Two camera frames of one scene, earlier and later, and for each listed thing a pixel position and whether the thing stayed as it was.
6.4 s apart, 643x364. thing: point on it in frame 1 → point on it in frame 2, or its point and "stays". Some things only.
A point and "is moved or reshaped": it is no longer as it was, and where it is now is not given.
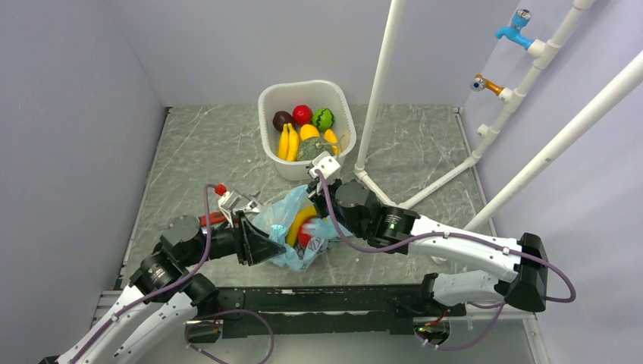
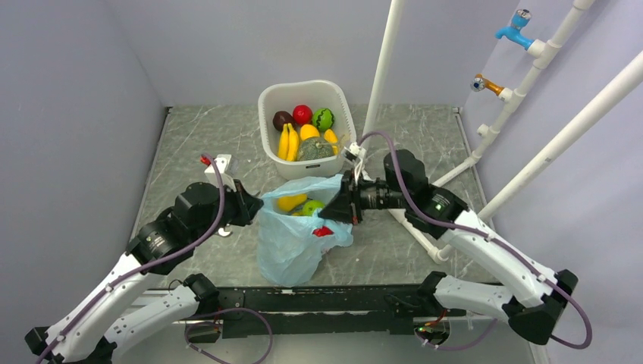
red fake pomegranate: (305, 231) → (322, 231)
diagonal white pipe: (626, 80) stays
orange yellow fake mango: (308, 130) stays
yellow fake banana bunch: (289, 144) stays
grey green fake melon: (308, 149) stays
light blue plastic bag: (274, 219) is moved or reshaped
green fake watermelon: (324, 118) stays
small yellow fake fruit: (331, 137) stays
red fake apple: (302, 114) stays
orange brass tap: (480, 83) stays
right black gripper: (318, 199) → (346, 205)
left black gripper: (252, 246) → (248, 204)
